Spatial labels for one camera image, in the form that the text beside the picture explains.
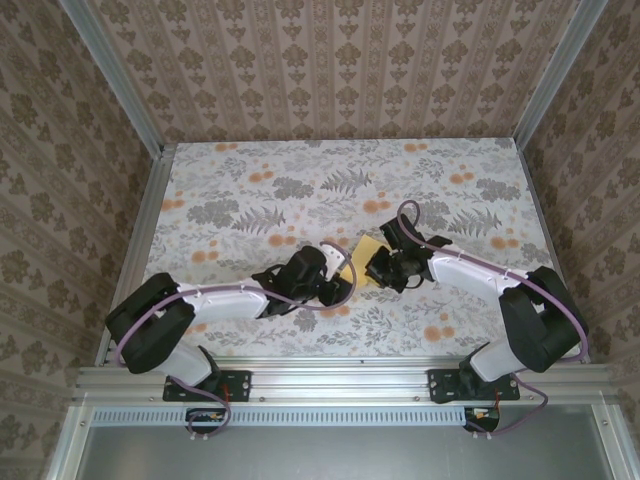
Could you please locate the yellow cloth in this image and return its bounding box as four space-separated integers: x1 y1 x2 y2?
339 235 389 290

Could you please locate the grey sheet metal panel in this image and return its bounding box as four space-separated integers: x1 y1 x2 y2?
47 404 626 480

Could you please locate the long aluminium mounting beam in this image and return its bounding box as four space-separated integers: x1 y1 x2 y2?
72 363 619 404

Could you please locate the floral patterned table cover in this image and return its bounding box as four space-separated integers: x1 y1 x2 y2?
122 140 584 359

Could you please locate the small black connector board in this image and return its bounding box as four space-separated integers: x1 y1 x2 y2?
462 406 502 433
185 407 233 435

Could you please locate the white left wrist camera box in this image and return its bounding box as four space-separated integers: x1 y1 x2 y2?
319 241 350 275

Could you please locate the grey slotted cable duct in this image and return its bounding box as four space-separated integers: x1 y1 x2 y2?
92 407 471 426

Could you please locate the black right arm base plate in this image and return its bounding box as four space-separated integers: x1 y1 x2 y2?
427 368 521 404

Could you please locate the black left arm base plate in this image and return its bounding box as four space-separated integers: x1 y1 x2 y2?
163 368 252 403

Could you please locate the aluminium side rail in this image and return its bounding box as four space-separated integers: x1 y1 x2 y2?
94 144 177 367
514 142 592 365

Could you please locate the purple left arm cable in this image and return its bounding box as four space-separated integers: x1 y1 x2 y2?
114 242 359 444

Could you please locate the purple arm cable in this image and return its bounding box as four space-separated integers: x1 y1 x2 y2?
397 199 591 441
114 242 359 444

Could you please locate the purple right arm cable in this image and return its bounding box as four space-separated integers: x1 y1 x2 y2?
397 199 591 441

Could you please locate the aluminium corner post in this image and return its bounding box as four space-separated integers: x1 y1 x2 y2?
59 0 167 157
512 0 612 147

